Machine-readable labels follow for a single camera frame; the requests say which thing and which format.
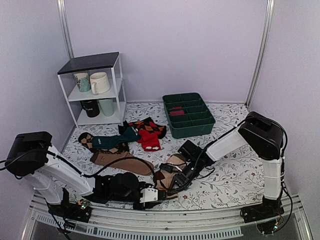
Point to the black mug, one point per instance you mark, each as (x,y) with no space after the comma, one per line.
(91,107)

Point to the beige striped sock pair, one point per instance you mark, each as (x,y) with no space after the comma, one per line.
(163,178)

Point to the red rolled sock in tray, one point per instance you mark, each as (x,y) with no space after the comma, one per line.
(176,111)

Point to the pale green mug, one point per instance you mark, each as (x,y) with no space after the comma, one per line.
(107,106)

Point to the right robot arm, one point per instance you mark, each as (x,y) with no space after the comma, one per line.
(265,137)

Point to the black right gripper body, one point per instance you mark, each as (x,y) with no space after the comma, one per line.
(189,180)

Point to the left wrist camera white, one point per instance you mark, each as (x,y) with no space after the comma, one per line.
(148,195)

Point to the black orange argyle sock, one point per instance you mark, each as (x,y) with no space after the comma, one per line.
(146,124)

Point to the brown tan sock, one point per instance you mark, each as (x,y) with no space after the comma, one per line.
(131,165)

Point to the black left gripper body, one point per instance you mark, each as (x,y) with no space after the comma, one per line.
(139,207)

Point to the aluminium corner post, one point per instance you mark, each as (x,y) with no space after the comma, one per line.
(261,53)
(65,27)

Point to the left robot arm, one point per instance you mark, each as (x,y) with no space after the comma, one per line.
(33,157)

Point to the green divided organizer tray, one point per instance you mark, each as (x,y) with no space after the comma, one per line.
(197,120)

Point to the brown argyle sock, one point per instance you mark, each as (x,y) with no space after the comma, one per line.
(85,139)

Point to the white shelf unit black top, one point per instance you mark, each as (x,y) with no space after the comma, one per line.
(104,62)

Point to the teal patterned mug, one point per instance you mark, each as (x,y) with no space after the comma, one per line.
(82,80)

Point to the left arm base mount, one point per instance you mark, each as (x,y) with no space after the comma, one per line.
(71,211)

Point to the left aluminium corner post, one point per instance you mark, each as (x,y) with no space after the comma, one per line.
(65,27)

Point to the right aluminium corner post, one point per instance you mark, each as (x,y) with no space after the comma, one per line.
(261,53)

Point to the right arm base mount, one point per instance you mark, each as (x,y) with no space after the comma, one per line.
(266,209)

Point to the cream white mug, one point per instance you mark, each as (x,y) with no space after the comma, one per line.
(99,83)

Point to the aluminium front rail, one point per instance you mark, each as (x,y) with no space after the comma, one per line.
(204,224)

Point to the dark green sock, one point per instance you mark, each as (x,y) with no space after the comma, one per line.
(110,142)

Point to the red santa sock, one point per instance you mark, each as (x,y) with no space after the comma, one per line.
(149,141)

